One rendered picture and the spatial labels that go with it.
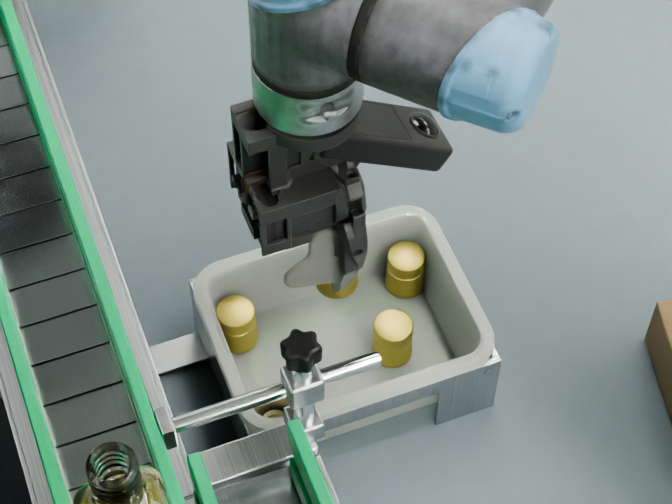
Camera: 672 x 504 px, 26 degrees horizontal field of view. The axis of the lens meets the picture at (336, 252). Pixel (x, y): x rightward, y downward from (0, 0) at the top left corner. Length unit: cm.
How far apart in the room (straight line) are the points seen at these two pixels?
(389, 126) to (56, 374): 33
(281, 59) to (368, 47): 7
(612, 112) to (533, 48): 65
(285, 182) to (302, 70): 13
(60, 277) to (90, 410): 13
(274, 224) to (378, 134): 10
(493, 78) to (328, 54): 10
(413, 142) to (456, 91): 19
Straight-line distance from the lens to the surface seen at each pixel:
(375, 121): 104
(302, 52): 90
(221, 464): 111
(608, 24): 158
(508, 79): 85
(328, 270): 111
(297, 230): 106
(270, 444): 112
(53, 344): 118
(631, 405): 131
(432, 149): 106
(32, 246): 124
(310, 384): 104
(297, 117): 95
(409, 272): 128
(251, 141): 98
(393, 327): 125
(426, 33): 86
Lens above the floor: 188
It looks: 55 degrees down
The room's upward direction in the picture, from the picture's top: straight up
